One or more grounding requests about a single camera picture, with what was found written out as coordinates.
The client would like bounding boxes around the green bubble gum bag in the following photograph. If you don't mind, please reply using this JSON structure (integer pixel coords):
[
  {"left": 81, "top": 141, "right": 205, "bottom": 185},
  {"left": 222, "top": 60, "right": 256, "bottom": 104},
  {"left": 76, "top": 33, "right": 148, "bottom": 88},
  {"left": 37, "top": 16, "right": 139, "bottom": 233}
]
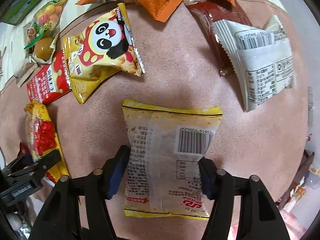
[{"left": 24, "top": 0, "right": 68, "bottom": 49}]

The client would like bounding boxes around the white grey snack packet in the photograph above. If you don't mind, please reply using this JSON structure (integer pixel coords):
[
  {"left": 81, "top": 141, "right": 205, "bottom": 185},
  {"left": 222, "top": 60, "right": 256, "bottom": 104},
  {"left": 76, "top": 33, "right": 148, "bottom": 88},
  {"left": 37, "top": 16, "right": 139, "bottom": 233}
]
[{"left": 214, "top": 15, "right": 294, "bottom": 112}]

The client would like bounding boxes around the silver clear snack packet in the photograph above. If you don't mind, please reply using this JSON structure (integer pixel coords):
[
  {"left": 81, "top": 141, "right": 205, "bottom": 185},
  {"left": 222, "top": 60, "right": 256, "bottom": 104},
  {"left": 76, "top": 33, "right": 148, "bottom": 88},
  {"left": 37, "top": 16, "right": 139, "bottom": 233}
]
[{"left": 14, "top": 55, "right": 38, "bottom": 88}]

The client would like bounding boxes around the cat print bed blanket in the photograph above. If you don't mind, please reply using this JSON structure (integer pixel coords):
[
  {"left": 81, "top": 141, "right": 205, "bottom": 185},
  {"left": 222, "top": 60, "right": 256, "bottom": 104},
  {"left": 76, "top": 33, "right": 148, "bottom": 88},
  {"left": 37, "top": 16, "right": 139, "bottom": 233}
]
[{"left": 0, "top": 0, "right": 311, "bottom": 240}]

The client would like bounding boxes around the yellow panda snack bag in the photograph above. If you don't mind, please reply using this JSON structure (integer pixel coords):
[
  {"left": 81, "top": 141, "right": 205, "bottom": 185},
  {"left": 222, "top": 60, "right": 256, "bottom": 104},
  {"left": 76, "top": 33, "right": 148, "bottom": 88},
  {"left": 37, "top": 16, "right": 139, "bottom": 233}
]
[{"left": 62, "top": 3, "right": 145, "bottom": 104}]

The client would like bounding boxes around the braised egg clear packet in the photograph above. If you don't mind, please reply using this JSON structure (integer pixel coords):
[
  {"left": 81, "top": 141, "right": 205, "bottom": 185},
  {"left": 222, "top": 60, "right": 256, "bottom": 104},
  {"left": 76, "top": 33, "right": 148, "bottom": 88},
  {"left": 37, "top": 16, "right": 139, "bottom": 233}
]
[{"left": 33, "top": 36, "right": 57, "bottom": 64}]

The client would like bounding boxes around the red long snack packet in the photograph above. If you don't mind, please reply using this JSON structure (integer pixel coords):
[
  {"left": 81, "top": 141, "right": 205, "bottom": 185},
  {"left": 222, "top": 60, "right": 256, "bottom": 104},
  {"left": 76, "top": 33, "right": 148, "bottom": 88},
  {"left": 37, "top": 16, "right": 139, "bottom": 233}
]
[{"left": 27, "top": 50, "right": 72, "bottom": 105}]

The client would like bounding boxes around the small red snack packet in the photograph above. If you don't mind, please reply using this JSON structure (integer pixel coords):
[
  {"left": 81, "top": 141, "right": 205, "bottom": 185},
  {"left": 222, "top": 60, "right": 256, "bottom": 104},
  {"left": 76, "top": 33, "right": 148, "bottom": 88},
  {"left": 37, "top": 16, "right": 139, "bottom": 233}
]
[{"left": 17, "top": 142, "right": 30, "bottom": 157}]

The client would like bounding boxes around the yellow instant noodle packet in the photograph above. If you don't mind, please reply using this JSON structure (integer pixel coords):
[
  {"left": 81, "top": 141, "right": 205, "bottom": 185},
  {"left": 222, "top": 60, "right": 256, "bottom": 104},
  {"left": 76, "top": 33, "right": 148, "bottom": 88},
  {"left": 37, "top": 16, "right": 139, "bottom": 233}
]
[{"left": 24, "top": 100, "right": 69, "bottom": 184}]

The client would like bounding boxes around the yellow clear bread packet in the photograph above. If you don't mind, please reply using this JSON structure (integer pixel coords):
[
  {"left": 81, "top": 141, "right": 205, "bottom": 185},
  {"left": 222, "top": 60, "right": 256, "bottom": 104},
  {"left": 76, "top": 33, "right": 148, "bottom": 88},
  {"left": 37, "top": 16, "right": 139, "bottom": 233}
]
[{"left": 122, "top": 99, "right": 222, "bottom": 220}]

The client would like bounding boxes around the dark red brown packet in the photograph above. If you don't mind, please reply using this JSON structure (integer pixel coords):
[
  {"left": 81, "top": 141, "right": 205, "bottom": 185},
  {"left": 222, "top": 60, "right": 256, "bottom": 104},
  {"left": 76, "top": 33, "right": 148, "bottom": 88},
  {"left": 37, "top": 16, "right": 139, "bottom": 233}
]
[{"left": 183, "top": 0, "right": 252, "bottom": 76}]

